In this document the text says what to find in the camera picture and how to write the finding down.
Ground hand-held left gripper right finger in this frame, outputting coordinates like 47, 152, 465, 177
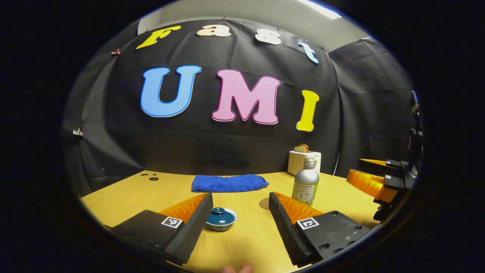
269, 191, 372, 268

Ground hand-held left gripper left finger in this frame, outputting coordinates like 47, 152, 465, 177
102, 192, 214, 266

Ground white teacup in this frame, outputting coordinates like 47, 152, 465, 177
206, 208, 238, 232

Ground silver water bottle green label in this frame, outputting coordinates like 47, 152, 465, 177
291, 157, 320, 207

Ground blue towel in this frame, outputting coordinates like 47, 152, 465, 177
191, 174, 269, 193

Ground white toaster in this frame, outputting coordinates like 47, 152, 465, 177
287, 150, 322, 176

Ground black backdrop cloth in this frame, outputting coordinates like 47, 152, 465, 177
63, 17, 417, 194

